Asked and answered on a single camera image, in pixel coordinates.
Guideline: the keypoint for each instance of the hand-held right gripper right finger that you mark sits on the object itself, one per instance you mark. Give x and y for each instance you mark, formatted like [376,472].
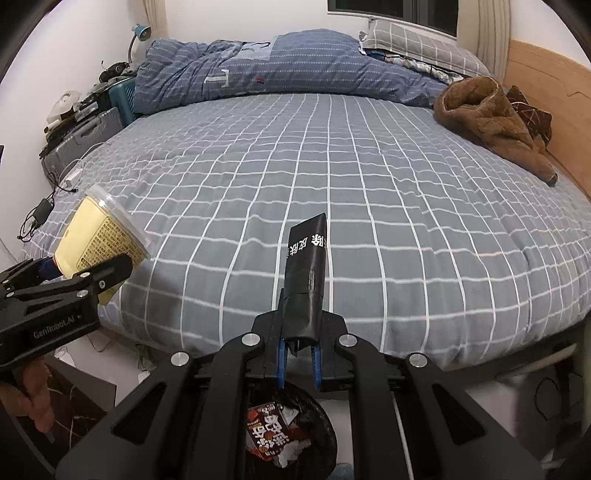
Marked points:
[316,367]

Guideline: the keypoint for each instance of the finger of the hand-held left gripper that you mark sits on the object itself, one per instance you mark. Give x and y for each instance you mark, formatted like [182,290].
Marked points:
[111,270]
[37,272]

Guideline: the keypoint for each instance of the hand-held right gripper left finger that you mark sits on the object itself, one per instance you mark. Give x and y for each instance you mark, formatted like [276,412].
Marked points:
[281,364]

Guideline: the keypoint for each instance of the yellow paper cup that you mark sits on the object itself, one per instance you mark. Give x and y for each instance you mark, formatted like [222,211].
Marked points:
[92,235]

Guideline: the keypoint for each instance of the black trash bin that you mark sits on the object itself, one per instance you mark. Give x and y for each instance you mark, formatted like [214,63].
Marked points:
[323,424]

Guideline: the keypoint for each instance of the dark snack box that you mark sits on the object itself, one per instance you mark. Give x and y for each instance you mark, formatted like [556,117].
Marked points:
[272,429]

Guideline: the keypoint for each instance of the black sachet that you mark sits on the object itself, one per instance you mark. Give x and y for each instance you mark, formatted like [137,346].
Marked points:
[302,286]

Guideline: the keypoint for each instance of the person's left hand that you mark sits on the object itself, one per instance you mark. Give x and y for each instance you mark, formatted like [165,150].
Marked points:
[39,397]

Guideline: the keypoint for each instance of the black power adapter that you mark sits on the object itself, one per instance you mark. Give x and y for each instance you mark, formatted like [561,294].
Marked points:
[42,210]

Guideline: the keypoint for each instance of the dark patterned board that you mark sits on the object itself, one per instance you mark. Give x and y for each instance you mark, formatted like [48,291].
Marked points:
[83,401]

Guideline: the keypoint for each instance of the white charger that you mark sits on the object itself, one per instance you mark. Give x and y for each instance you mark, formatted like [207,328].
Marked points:
[74,175]

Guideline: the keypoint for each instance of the grey suitcase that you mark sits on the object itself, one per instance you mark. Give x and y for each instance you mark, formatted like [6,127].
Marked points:
[83,138]

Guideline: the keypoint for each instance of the teal suitcase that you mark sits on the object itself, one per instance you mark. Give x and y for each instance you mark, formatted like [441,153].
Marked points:
[122,99]

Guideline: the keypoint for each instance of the white round object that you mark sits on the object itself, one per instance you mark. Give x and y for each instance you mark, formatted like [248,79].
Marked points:
[67,102]

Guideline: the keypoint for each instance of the grey checked bed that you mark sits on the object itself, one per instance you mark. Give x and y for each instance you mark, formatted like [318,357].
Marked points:
[323,184]

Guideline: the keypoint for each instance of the black gadget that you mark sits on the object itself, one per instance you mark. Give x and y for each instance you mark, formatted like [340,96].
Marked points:
[115,70]

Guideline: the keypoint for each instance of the blue desk lamp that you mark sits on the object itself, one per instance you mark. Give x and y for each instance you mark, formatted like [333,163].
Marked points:
[142,31]

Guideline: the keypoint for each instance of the beige curtain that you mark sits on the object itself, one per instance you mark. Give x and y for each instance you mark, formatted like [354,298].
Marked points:
[489,32]
[154,11]

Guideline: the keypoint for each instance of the blue striped duvet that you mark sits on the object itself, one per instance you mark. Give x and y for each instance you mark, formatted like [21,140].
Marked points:
[300,64]

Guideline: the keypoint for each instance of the brown fleece garment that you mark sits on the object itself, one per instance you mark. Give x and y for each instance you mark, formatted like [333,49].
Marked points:
[480,115]

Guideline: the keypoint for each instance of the dark patterned cloth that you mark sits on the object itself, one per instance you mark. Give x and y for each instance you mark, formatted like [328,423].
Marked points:
[429,69]

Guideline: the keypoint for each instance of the brown diamond pattern cloth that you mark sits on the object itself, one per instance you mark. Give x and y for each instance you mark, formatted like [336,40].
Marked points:
[531,115]

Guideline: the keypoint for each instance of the grey checked pillow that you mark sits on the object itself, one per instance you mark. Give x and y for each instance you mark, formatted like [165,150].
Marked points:
[415,41]

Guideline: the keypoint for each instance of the dark window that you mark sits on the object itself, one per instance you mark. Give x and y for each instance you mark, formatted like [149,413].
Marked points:
[392,9]

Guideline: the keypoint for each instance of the wooden headboard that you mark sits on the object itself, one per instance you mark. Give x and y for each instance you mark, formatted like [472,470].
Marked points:
[563,92]

